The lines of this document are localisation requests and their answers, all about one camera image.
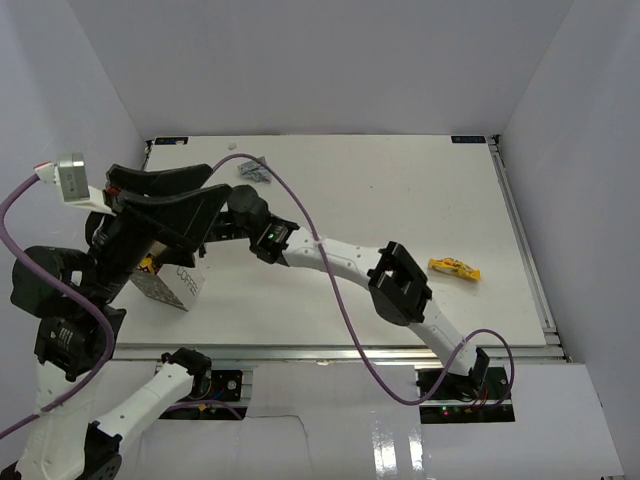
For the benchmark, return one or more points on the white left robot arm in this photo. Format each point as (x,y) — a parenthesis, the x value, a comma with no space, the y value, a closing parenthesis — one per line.
(71,293)

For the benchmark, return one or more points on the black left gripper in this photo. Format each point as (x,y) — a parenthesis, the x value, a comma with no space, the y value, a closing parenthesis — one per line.
(188,215)

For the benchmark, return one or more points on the blue label corner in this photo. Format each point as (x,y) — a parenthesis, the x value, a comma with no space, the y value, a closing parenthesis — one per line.
(164,141)
(468,139)

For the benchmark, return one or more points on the blue label right corner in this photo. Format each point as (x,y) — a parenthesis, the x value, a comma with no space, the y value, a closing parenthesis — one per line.
(468,139)

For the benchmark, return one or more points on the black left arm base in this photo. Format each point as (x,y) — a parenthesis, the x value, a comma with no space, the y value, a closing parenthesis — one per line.
(225,385)

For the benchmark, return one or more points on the blue label left corner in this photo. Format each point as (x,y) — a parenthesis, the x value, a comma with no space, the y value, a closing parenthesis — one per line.
(164,141)

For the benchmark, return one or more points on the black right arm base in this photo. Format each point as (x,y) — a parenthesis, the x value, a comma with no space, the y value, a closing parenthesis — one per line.
(451,406)

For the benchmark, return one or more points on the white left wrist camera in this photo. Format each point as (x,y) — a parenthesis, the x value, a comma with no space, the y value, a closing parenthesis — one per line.
(68,175)

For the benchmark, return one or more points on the white front cover panel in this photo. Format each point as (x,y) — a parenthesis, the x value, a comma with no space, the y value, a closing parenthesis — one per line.
(333,422)

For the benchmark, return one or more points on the yellow snack packet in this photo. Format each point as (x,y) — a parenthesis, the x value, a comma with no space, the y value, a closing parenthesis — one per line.
(149,265)

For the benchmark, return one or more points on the silver snack packet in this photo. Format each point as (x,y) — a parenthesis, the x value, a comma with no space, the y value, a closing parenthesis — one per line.
(255,170)

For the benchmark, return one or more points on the yellow snack bar wrapper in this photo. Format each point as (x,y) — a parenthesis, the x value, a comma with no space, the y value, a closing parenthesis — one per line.
(454,267)

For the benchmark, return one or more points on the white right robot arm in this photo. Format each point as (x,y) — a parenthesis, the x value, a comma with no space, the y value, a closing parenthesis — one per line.
(397,284)

